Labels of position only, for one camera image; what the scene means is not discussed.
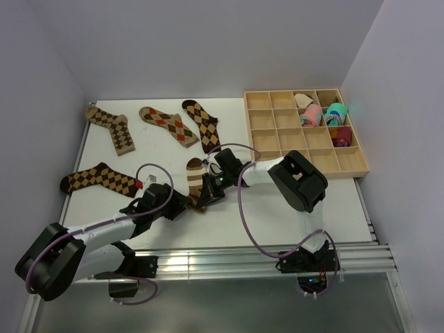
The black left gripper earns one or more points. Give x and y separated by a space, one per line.
177 203

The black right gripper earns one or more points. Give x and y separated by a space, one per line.
209 193

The brown tan striped sock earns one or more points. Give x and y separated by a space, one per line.
195 171

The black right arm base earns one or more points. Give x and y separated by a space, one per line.
319 263

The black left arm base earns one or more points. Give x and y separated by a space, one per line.
138 269

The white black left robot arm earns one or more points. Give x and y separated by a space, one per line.
60 256

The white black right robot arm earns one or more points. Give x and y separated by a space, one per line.
301 184

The dark brown tan argyle sock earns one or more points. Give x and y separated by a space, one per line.
207 125

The tan orange argyle sock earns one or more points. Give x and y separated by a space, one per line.
170 122

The brown yellow argyle sock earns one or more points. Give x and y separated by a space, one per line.
102 175

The wooden compartment organizer box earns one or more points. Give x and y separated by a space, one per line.
273 121

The pink rolled sock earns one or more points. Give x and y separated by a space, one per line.
312 116

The cream rolled sock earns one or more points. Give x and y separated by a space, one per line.
303 100

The maroon rolled sock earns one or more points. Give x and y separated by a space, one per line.
341 137

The teal rolled sock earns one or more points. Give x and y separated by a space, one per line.
336 114

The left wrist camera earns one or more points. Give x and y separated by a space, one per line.
144 184

